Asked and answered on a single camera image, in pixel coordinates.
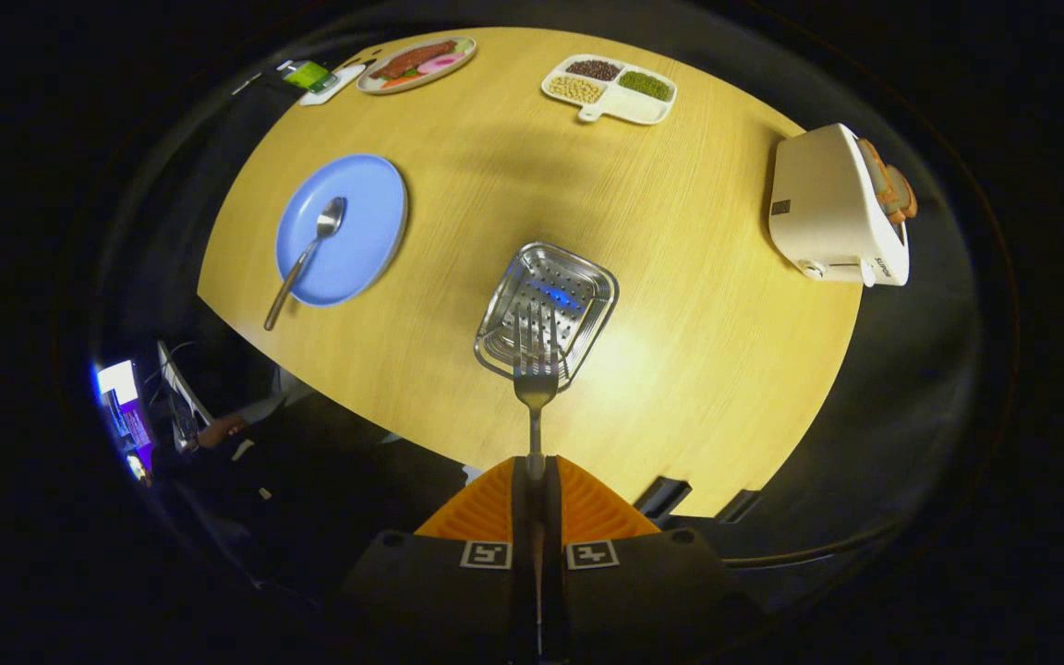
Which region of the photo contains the computer monitor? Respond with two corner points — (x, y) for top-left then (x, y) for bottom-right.
(93, 360), (156, 463)

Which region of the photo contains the toasted bread slice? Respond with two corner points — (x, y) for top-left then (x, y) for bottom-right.
(857, 139), (895, 218)
(887, 164), (919, 224)

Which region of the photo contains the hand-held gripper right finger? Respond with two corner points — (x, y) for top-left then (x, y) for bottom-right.
(539, 455), (756, 665)

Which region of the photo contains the plate of toy food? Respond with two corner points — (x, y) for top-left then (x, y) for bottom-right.
(356, 37), (478, 96)

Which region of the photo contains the white square coaster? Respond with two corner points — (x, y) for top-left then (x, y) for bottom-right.
(299, 62), (368, 107)

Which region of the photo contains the silver fork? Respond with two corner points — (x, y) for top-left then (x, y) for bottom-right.
(512, 303), (561, 647)

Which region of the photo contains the white toaster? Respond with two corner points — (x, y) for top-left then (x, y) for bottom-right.
(768, 123), (912, 288)

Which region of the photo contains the blue round plate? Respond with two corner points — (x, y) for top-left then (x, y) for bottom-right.
(275, 153), (409, 308)

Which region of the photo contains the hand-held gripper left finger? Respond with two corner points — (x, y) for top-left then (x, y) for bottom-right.
(338, 455), (539, 665)

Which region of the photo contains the green drink bottle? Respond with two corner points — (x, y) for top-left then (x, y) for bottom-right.
(278, 60), (340, 93)

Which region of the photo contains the white divided bean tray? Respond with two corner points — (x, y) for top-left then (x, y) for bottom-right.
(541, 54), (678, 126)

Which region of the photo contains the black table bracket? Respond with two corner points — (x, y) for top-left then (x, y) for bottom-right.
(715, 490), (762, 525)
(634, 477), (692, 520)

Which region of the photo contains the open laptop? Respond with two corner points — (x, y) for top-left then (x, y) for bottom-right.
(157, 341), (215, 453)

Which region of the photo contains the perforated metal tray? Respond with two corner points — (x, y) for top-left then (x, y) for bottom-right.
(474, 242), (620, 390)

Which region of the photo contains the silver spoon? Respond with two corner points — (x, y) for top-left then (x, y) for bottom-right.
(263, 197), (346, 332)

